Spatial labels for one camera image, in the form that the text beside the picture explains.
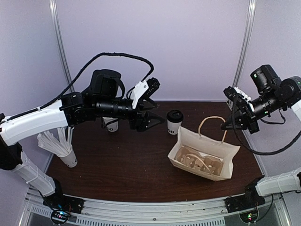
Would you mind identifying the cardboard cup carrier tray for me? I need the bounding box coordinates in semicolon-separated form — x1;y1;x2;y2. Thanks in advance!
175;146;223;176

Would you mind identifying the left aluminium frame post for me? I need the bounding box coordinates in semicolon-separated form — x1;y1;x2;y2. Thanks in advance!
49;0;72;85

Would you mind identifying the black plastic cup lid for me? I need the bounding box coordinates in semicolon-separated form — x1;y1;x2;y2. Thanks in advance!
166;110;184;123

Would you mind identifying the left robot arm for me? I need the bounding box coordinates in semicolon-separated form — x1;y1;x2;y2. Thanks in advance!
0;69;164;209

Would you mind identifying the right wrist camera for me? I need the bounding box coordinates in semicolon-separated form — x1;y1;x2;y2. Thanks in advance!
223;86;254;112

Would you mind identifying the brown paper bag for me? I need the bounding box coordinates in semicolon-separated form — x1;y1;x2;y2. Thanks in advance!
167;116;240;181

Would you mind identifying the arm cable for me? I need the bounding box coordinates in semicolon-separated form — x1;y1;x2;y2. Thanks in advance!
231;98;301;156
0;51;155;123

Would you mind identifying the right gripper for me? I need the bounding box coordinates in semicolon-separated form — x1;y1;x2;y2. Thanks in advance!
221;88;285;134

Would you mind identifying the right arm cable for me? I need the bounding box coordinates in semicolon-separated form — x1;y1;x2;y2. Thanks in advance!
231;98;301;156

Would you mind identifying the aluminium front rail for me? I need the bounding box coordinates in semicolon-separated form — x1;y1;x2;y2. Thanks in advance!
17;194;292;226

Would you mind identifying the white paper cup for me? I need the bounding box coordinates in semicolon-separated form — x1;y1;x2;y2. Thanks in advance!
103;117;119;132
167;120;182;135

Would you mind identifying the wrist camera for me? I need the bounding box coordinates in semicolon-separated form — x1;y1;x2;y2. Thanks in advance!
223;86;254;112
130;78;160;109

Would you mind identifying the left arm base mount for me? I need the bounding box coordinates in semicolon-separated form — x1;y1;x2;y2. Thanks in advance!
40;194;85;225

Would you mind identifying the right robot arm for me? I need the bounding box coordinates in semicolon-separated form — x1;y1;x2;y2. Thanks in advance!
221;65;301;208

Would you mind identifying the white cup holding straws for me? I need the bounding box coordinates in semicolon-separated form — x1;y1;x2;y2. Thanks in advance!
58;146;78;168

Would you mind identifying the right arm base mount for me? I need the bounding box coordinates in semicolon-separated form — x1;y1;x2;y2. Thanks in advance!
224;194;265;224

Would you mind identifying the paper wrapped straws bundle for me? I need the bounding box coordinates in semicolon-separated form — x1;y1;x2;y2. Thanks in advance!
37;127;74;157

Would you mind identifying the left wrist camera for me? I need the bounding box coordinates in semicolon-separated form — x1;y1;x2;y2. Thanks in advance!
130;78;160;109

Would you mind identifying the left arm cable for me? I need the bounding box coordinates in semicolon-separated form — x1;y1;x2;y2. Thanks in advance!
0;51;155;123

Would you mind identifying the aluminium frame post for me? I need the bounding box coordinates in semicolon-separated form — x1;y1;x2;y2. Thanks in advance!
49;0;72;85
232;0;256;87

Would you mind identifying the right aluminium frame post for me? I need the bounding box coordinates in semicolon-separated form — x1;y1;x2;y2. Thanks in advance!
232;0;256;87

